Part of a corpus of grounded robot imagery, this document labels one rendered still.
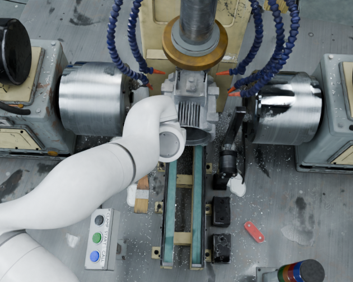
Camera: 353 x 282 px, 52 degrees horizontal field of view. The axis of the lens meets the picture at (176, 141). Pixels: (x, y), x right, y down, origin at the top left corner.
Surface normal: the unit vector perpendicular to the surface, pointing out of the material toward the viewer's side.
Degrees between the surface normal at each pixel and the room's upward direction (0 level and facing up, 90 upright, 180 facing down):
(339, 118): 0
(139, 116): 27
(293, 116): 40
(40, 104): 0
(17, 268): 9
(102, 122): 65
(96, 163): 46
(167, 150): 31
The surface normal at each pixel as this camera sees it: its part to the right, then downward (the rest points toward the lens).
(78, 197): 0.50, 0.15
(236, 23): -0.04, 0.92
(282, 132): -0.03, 0.67
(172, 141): 0.02, 0.10
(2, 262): 0.11, -0.49
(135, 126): -0.41, -0.55
